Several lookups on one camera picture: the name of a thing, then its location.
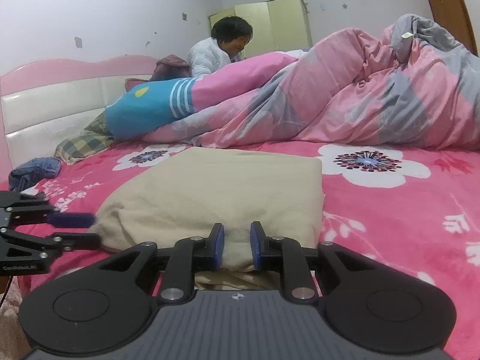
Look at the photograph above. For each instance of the green plaid pillow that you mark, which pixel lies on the green plaid pillow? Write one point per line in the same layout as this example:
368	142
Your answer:
93	139

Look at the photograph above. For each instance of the folded blue denim garment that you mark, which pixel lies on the folded blue denim garment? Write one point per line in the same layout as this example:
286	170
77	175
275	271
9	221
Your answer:
30	173

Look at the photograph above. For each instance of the brown wooden door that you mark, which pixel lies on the brown wooden door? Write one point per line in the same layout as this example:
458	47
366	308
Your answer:
453	16

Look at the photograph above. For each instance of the pink floral fleece bedsheet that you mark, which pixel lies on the pink floral fleece bedsheet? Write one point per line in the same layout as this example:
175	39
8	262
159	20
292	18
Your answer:
422	218

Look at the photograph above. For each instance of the pink white padded headboard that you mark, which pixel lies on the pink white padded headboard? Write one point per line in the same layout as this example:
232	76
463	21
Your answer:
48	101

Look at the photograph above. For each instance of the blue pink striped pillow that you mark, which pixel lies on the blue pink striped pillow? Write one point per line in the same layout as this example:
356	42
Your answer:
153	104

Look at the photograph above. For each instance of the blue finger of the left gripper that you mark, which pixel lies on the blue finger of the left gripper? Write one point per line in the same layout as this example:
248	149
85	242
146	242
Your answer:
22	209
63	241

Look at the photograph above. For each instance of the pale yellow wardrobe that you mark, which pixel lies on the pale yellow wardrobe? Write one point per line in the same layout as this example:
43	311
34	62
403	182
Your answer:
278	25

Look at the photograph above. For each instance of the white fluffy blanket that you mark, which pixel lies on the white fluffy blanket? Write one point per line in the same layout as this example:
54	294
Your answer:
13	343

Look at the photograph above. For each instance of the beige khaki trousers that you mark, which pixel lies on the beige khaki trousers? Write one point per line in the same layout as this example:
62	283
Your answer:
185	195

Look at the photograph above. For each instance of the pink grey floral duvet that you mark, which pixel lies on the pink grey floral duvet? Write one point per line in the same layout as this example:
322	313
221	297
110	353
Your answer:
417	85

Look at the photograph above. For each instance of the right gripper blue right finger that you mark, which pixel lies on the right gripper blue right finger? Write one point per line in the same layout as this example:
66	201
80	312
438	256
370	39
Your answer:
293	263

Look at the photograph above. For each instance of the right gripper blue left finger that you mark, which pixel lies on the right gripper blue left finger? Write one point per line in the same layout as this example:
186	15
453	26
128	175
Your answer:
182	262

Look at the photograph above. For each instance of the child in maroon jacket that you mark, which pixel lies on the child in maroon jacket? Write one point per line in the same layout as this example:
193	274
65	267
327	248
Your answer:
229	36

